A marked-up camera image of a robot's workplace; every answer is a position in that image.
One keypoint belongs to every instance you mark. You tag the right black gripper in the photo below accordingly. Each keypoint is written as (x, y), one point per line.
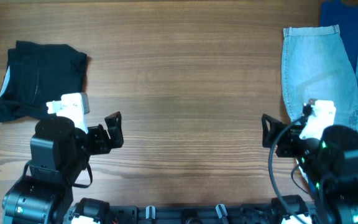
(288, 135)

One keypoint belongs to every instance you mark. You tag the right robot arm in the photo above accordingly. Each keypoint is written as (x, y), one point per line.
(330, 164)

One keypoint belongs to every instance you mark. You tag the black shorts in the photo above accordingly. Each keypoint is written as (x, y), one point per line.
(39, 74)

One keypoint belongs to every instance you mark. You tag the dark blue garment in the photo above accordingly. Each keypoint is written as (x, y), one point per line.
(346, 28)

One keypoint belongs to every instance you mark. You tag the light blue denim shorts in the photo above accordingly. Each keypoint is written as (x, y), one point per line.
(315, 65)

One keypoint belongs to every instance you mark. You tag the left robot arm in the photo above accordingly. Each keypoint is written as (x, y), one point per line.
(60, 151)

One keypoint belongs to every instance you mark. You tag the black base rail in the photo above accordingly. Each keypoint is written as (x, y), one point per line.
(96, 211)

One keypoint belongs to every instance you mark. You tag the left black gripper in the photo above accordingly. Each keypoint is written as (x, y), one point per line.
(102, 137)

